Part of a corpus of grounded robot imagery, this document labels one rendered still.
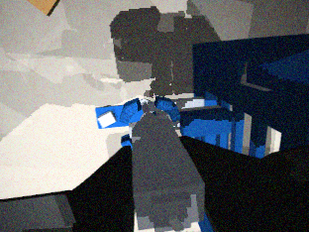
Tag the blue slatted door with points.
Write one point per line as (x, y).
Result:
(267, 78)

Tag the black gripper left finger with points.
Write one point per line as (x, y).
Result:
(101, 203)

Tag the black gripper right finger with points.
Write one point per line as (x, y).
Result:
(244, 193)

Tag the tan flat rectangular block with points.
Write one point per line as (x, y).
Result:
(46, 6)

